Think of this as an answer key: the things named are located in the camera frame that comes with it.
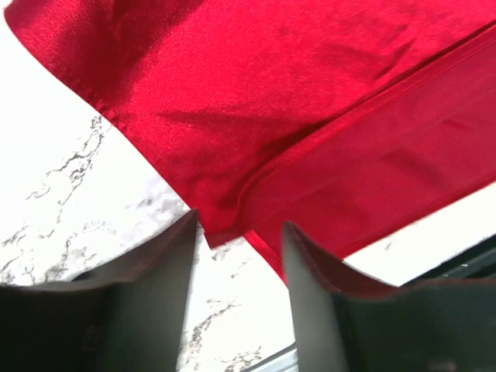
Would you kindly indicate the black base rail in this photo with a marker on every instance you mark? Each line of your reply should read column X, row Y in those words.
column 474, row 263

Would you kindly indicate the red cloth napkin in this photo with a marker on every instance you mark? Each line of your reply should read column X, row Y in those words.
column 352, row 119

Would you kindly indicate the aluminium frame rail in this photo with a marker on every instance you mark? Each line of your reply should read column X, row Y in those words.
column 285, row 360

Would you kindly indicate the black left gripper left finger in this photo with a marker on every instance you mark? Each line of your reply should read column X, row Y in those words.
column 125, row 315

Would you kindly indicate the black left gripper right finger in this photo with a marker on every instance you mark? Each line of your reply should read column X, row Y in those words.
column 346, row 320

